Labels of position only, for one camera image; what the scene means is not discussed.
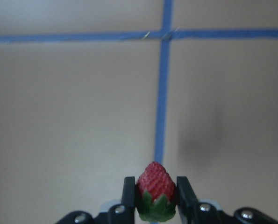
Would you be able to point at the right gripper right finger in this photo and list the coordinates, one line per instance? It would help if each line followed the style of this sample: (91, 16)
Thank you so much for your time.
(193, 210)

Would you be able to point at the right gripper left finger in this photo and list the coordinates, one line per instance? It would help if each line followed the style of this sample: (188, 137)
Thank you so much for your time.
(124, 212)

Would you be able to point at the greenish red strawberry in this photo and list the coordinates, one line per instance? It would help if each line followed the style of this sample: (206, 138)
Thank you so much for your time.
(156, 194)

